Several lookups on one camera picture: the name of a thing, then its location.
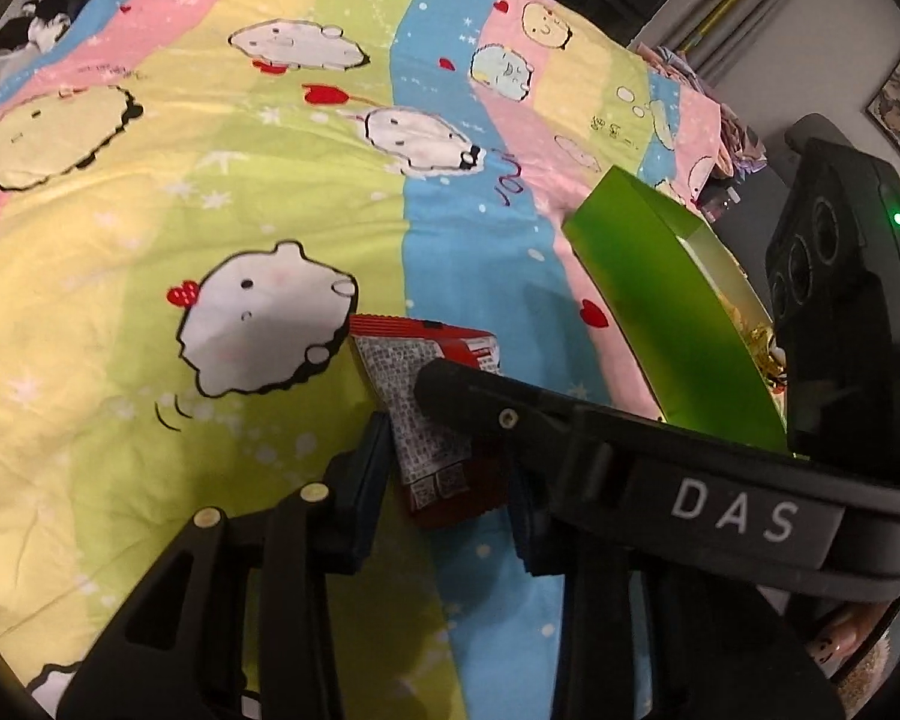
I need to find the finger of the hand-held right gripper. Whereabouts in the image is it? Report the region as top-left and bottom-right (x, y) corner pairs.
(416, 358), (587, 524)

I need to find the red snack packet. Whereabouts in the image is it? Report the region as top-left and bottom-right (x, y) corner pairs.
(349, 313), (511, 533)

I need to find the green cardboard box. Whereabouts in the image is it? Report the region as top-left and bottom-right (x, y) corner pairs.
(561, 167), (796, 455)

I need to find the striped cartoon printed blanket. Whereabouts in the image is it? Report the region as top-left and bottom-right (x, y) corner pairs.
(0, 0), (766, 720)

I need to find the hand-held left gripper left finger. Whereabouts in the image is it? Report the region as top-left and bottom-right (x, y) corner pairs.
(56, 412), (395, 720)

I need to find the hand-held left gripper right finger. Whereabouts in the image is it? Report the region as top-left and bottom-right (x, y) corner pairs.
(506, 457), (845, 720)

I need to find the black and white clothes pile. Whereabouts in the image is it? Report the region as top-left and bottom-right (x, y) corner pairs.
(0, 0), (113, 83)

